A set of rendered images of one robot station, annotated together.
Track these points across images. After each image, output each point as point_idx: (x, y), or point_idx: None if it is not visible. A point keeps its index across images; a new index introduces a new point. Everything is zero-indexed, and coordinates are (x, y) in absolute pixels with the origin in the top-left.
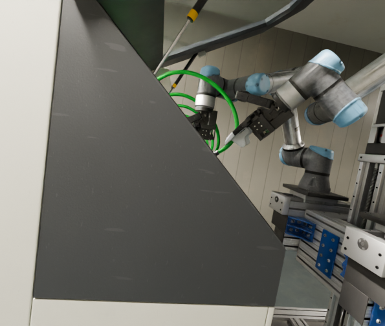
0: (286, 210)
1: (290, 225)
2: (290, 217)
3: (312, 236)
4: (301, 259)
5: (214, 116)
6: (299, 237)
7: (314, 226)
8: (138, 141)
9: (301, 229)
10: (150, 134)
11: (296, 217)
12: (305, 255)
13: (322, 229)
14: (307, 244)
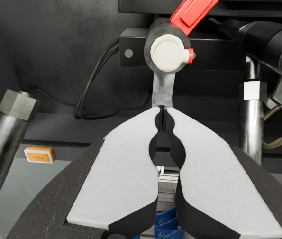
0: (186, 237)
1: (176, 218)
2: (178, 229)
3: (154, 224)
4: (168, 193)
5: None
6: (164, 212)
7: (154, 238)
8: None
9: (164, 223)
10: None
11: (180, 237)
12: (160, 199)
13: (141, 238)
14: (162, 211)
